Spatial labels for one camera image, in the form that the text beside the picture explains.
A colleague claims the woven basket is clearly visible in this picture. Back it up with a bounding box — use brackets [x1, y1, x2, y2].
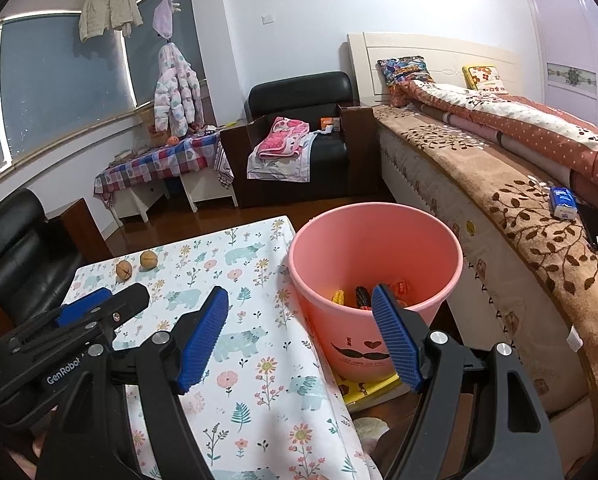
[139, 107, 160, 148]

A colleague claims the floral tablecloth table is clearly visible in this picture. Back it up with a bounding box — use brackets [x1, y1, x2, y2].
[59, 215, 384, 480]

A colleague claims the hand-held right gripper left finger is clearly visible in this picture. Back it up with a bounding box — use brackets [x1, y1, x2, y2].
[35, 286, 230, 480]

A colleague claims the purple hanging hat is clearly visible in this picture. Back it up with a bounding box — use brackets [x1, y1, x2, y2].
[153, 0, 184, 43]

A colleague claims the window with grey blinds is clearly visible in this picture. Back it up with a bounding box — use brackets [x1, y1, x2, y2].
[0, 0, 204, 186]

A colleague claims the yellow book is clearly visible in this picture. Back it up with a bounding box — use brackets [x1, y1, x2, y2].
[339, 371, 406, 407]

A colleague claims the fuzzy beige slipper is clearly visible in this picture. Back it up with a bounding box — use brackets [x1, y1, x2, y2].
[353, 416, 390, 453]

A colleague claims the white side table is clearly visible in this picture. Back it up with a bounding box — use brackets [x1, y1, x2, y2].
[111, 180, 170, 223]
[179, 172, 240, 213]

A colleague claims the pink plastic bucket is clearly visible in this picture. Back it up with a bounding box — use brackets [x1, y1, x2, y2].
[288, 202, 464, 383]

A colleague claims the pink patterned blanket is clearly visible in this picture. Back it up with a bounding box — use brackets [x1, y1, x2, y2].
[256, 116, 310, 160]

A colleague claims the black phone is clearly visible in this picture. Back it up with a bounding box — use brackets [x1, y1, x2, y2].
[576, 202, 598, 252]

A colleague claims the blue tissue pack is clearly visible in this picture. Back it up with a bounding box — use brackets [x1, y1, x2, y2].
[549, 187, 578, 221]

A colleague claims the cream bed headboard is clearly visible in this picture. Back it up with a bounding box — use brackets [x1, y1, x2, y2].
[347, 32, 544, 108]

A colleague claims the checkered cloth side table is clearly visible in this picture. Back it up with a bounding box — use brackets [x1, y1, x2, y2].
[94, 130, 234, 208]

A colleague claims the pale lilac cloth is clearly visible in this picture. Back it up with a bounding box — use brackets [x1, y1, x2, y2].
[246, 132, 320, 182]

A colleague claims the lilac wardrobe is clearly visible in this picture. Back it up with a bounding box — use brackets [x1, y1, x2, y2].
[524, 0, 598, 126]

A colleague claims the beige hanging garment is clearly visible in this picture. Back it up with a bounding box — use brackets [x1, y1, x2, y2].
[79, 0, 144, 43]

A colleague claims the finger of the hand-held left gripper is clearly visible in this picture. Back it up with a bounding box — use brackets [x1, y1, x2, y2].
[56, 288, 114, 326]
[86, 282, 150, 341]

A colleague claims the black leather armchair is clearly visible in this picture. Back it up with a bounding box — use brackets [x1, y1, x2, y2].
[0, 187, 112, 331]
[220, 71, 380, 209]

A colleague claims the colourful patterned pillow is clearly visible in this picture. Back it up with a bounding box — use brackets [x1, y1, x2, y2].
[377, 56, 434, 106]

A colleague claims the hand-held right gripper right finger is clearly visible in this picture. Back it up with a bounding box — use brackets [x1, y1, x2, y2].
[371, 284, 564, 480]

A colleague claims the yellow floral pillow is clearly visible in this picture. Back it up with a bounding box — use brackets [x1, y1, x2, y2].
[462, 64, 510, 95]

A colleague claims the pink puffer jacket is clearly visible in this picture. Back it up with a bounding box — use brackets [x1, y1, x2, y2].
[154, 42, 204, 136]

